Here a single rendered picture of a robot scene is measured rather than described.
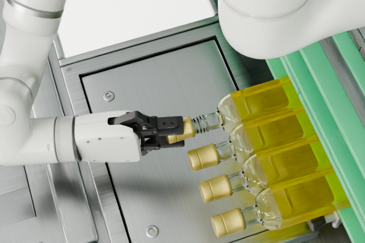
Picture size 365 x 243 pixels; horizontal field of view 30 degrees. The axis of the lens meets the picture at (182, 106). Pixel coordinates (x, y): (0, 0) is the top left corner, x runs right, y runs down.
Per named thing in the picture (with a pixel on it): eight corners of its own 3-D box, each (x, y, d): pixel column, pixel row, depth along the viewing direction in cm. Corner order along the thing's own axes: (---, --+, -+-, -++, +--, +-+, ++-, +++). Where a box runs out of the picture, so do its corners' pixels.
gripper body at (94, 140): (75, 173, 113) (143, 168, 113) (64, 145, 104) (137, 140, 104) (76, 133, 117) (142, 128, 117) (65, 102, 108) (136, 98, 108)
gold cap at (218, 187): (224, 179, 108) (197, 187, 107) (224, 170, 105) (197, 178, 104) (232, 199, 106) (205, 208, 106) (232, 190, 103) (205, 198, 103)
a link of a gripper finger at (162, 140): (145, 156, 114) (185, 153, 114) (143, 147, 111) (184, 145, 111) (144, 139, 115) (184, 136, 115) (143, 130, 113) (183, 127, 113)
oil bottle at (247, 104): (328, 78, 118) (212, 113, 115) (334, 59, 113) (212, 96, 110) (342, 104, 115) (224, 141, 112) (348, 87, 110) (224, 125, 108)
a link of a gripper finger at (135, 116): (98, 135, 109) (130, 141, 111) (119, 113, 103) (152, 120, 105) (99, 128, 109) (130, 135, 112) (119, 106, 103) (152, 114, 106)
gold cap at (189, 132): (188, 122, 113) (163, 130, 113) (188, 112, 110) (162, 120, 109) (195, 140, 111) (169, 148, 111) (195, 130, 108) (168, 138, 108)
